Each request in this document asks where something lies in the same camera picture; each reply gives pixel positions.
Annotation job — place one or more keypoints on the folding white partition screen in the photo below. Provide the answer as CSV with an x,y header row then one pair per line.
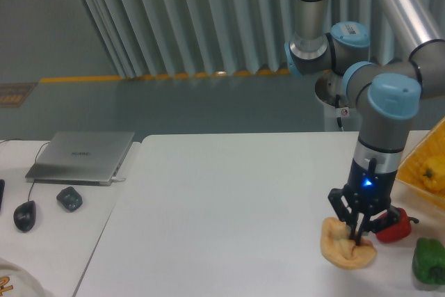
x,y
175,37

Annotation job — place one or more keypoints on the red bell pepper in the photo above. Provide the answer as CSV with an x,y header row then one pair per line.
x,y
398,231

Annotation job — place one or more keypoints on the yellow bell pepper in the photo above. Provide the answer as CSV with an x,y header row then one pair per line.
x,y
432,173

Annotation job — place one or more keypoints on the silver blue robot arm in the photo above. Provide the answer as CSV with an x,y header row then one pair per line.
x,y
386,96

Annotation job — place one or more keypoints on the brown floor sign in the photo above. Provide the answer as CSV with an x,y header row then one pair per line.
x,y
14,94

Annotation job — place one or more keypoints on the yellow wicker basket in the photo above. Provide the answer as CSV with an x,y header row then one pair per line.
x,y
409,171

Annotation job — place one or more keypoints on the black device at edge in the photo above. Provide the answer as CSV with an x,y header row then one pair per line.
x,y
2,189

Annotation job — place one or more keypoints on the silver closed laptop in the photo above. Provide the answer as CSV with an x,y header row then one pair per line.
x,y
81,158

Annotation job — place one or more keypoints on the black computer mouse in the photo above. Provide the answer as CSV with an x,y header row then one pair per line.
x,y
24,216

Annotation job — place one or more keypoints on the black power adapter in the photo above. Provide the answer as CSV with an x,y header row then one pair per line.
x,y
70,199

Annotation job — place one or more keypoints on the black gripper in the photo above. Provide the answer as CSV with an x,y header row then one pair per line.
x,y
366,193

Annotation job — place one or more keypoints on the triangular golden bread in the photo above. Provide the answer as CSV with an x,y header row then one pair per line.
x,y
337,247

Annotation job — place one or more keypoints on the green bell pepper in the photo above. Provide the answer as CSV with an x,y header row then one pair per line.
x,y
428,261

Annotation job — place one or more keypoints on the white cloth with print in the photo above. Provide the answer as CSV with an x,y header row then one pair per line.
x,y
16,281

